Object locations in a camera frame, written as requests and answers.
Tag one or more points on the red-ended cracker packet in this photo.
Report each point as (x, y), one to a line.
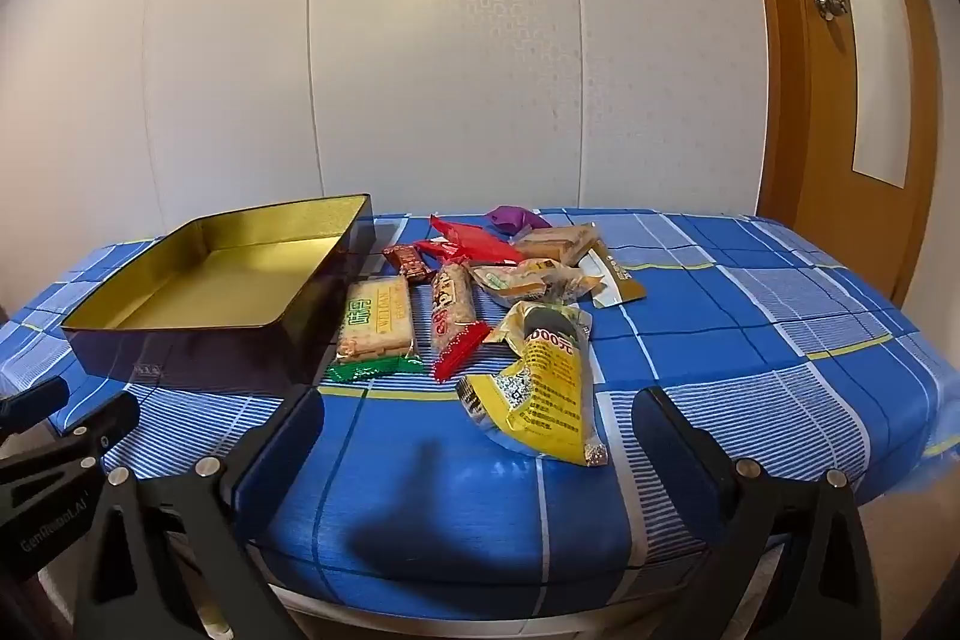
(452, 302)

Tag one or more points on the green cracker packet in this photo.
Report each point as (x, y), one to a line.
(375, 317)

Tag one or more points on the gold tin box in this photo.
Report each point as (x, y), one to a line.
(225, 280)

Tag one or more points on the small red snack packet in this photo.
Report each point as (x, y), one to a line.
(435, 251)

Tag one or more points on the large red snack packet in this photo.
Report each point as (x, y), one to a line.
(480, 241)

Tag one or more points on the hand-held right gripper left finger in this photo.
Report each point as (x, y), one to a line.
(294, 434)

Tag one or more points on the clear bread packet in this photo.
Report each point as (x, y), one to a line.
(525, 284)

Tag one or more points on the purple candy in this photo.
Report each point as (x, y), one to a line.
(510, 218)

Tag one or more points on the clear brown pastry packet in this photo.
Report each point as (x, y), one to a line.
(559, 241)

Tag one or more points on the white and gold sachet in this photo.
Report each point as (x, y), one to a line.
(619, 284)

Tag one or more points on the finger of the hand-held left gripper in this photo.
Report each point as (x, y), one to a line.
(34, 404)
(97, 428)

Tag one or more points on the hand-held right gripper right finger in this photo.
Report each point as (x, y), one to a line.
(666, 441)

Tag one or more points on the yellow snack bag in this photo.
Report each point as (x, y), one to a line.
(544, 392)

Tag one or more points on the dark red candy packet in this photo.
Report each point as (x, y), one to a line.
(405, 260)

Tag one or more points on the blue plaid tablecloth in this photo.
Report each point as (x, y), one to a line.
(750, 325)

